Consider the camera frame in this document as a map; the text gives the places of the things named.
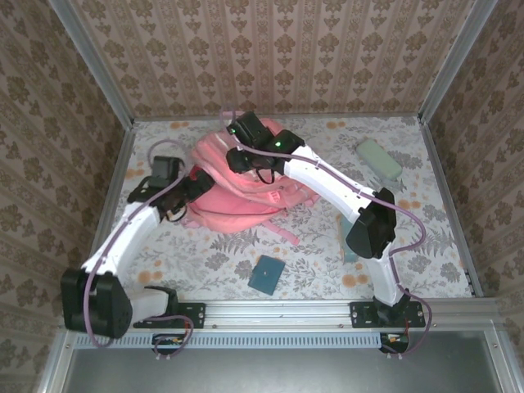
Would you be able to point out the pink backpack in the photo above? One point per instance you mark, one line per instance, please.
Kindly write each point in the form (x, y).
(233, 209)

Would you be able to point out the small dark teal notebook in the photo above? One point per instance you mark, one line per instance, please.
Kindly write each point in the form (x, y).
(266, 274)

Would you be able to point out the pale green pencil case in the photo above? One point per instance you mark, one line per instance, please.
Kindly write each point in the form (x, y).
(378, 157)

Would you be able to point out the light teal book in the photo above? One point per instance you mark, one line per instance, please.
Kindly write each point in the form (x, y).
(349, 257)

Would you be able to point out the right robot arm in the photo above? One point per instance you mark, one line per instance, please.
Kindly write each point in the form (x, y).
(327, 184)

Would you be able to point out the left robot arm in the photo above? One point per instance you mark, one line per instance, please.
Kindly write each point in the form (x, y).
(123, 237)

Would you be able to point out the black connector box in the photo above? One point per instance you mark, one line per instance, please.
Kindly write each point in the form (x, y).
(395, 341)
(163, 340)

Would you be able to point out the grey metal panel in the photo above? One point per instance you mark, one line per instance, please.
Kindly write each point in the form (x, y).
(286, 372)

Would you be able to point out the floral table cloth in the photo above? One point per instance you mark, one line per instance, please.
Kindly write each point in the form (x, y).
(430, 262)

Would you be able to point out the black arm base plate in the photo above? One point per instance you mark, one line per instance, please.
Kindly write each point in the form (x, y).
(360, 315)
(196, 315)

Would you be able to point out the aluminium frame post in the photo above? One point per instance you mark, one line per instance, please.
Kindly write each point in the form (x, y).
(454, 61)
(86, 53)

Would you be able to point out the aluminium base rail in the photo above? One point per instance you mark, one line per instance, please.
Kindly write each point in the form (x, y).
(278, 313)

